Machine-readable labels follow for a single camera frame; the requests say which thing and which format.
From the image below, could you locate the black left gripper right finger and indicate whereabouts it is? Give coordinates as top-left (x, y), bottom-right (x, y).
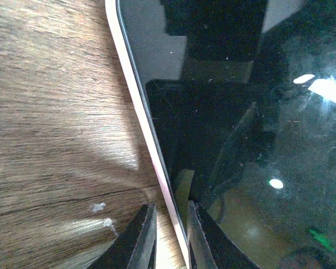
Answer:
top-left (187, 201), bottom-right (258, 269)

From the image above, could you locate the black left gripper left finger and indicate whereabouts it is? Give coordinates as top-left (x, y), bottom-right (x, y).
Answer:
top-left (89, 203), bottom-right (157, 269)

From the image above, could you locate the teal-edged black smartphone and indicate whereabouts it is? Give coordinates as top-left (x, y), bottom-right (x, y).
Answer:
top-left (119, 1), bottom-right (336, 268)

